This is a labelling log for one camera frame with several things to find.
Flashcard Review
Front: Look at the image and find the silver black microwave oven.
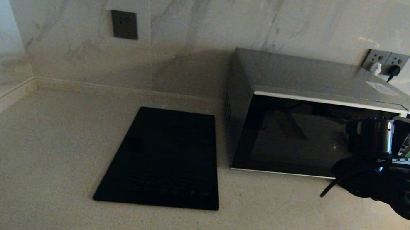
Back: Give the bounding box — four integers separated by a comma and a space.
230, 80, 409, 197

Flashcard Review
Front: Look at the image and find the silver microwave oven body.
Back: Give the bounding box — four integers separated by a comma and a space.
213, 44, 410, 200

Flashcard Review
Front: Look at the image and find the black power plug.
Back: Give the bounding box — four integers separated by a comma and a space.
386, 63, 402, 84

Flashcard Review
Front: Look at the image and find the white power plug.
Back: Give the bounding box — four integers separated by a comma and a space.
368, 61, 383, 76

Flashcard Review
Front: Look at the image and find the black induction cooktop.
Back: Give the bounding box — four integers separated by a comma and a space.
92, 97, 235, 222

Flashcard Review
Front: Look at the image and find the light grey wall socket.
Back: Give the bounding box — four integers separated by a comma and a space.
383, 52, 410, 79
362, 48, 391, 75

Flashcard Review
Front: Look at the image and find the dark grey wall socket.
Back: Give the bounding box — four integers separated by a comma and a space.
107, 9, 142, 41

